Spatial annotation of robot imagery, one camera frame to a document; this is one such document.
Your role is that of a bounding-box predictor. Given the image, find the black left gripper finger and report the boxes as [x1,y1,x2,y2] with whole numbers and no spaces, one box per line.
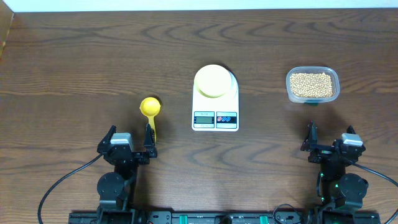
[144,123,156,151]
[98,125,116,146]

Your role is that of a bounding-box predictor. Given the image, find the yellow measuring scoop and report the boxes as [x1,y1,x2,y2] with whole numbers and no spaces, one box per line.
[139,97,161,142]

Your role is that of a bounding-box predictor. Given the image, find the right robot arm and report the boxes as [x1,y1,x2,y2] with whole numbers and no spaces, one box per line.
[300,122,369,223]

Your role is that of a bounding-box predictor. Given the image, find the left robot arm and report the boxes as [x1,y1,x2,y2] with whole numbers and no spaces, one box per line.
[97,124,157,214]

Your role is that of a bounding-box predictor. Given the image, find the white digital kitchen scale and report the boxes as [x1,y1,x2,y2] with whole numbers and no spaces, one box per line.
[192,70,239,132]

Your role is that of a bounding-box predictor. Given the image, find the yellow plastic bowl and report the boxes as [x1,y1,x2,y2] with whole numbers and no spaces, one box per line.
[194,65,232,98]

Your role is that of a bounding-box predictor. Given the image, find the clear plastic container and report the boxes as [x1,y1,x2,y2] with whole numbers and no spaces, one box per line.
[285,66,340,103]

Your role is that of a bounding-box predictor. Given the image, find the soybeans in container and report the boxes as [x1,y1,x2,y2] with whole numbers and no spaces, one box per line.
[289,73,333,98]

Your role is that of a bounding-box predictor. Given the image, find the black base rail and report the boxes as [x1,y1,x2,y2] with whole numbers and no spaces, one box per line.
[68,210,382,224]

